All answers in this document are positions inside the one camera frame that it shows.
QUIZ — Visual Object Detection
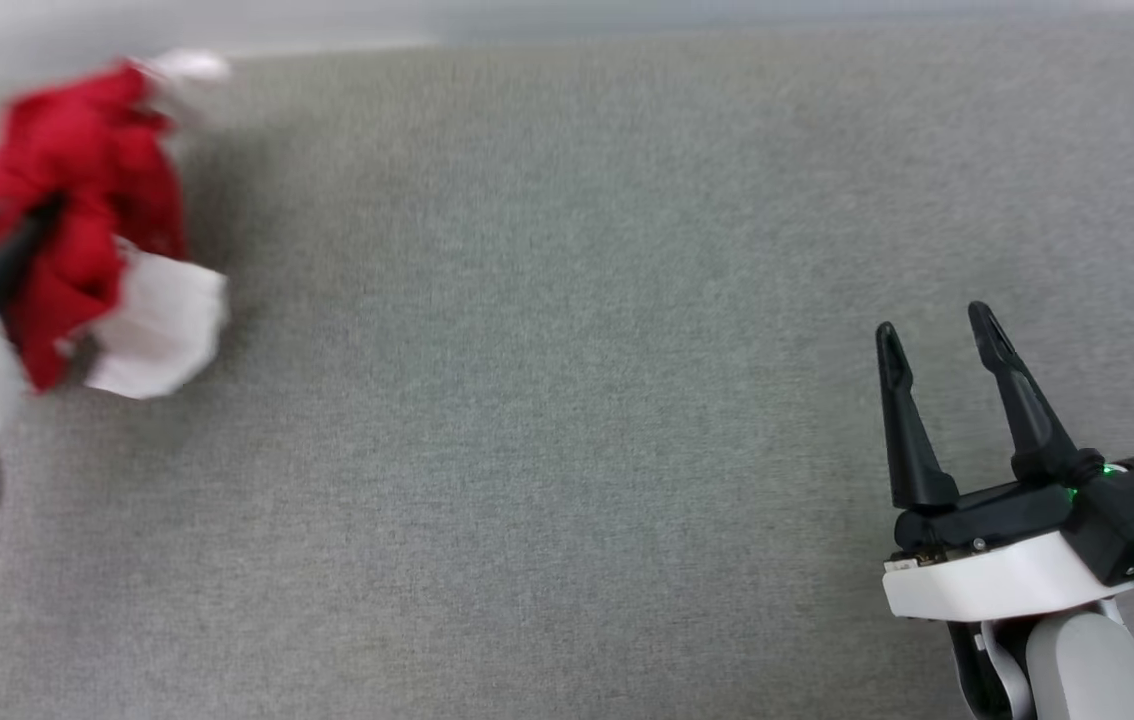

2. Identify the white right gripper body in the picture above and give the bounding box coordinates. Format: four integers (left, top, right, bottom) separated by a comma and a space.
882, 478, 1134, 623

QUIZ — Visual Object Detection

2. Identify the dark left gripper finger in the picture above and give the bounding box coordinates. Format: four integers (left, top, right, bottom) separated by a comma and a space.
0, 192, 68, 313

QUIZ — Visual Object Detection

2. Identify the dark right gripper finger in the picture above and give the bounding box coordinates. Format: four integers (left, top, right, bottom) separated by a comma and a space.
967, 302, 1106, 487
875, 322, 961, 511

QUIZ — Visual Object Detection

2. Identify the red and white t-shirt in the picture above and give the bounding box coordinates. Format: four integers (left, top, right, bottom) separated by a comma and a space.
0, 50, 231, 401

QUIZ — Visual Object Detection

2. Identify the grey fabric sofa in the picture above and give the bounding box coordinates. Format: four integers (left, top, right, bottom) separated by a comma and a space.
0, 40, 1134, 720

